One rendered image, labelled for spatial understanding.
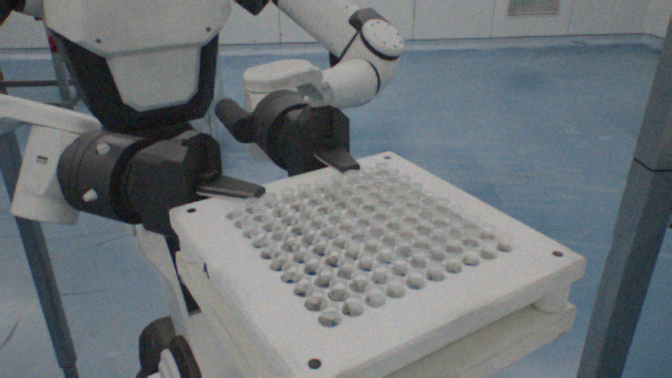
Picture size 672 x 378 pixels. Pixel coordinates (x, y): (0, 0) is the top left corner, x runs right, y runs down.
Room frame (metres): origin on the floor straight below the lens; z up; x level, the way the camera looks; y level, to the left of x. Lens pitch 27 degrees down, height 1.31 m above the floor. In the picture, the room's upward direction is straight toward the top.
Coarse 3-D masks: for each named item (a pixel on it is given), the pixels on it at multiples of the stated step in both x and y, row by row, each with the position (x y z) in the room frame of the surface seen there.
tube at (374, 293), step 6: (366, 288) 0.30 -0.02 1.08; (372, 288) 0.30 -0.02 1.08; (378, 288) 0.30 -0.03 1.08; (384, 288) 0.30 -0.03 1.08; (366, 294) 0.29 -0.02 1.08; (372, 294) 0.29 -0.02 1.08; (378, 294) 0.29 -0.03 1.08; (384, 294) 0.29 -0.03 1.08; (366, 300) 0.29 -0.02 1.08; (372, 300) 0.29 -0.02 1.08; (378, 300) 0.29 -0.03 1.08; (384, 300) 0.30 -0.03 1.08; (372, 306) 0.29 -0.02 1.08; (378, 306) 0.29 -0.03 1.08
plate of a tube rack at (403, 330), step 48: (192, 240) 0.37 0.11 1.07; (240, 240) 0.37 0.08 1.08; (480, 240) 0.37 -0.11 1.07; (528, 240) 0.37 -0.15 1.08; (240, 288) 0.31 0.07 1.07; (288, 288) 0.31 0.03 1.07; (432, 288) 0.31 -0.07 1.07; (480, 288) 0.31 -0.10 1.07; (528, 288) 0.31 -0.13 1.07; (288, 336) 0.26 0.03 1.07; (336, 336) 0.26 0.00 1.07; (384, 336) 0.26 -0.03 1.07; (432, 336) 0.27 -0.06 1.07
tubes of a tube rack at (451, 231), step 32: (320, 192) 0.44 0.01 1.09; (352, 192) 0.43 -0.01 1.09; (384, 192) 0.44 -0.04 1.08; (288, 224) 0.39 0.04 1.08; (320, 224) 0.38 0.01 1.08; (352, 224) 0.38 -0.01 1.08; (384, 224) 0.38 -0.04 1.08; (448, 224) 0.38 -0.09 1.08; (320, 256) 0.33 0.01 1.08; (352, 256) 0.34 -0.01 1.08; (384, 256) 0.34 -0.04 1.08; (416, 256) 0.35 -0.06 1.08; (352, 288) 0.31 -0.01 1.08
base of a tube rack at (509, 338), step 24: (192, 264) 0.40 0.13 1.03; (192, 288) 0.39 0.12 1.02; (216, 312) 0.34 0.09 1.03; (528, 312) 0.34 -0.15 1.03; (240, 336) 0.31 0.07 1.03; (480, 336) 0.31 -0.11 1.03; (504, 336) 0.31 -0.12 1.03; (528, 336) 0.32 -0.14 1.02; (552, 336) 0.33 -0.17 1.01; (240, 360) 0.30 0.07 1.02; (264, 360) 0.29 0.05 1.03; (432, 360) 0.29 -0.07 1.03; (456, 360) 0.29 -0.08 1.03; (480, 360) 0.29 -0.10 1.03; (504, 360) 0.31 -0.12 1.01
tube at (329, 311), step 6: (324, 306) 0.28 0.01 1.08; (330, 306) 0.28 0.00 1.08; (336, 306) 0.28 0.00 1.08; (324, 312) 0.28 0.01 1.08; (330, 312) 0.28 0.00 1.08; (336, 312) 0.27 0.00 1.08; (324, 318) 0.27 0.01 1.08; (330, 318) 0.27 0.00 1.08; (336, 318) 0.27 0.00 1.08; (324, 324) 0.27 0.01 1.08; (330, 324) 0.27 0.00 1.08; (336, 324) 0.27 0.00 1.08
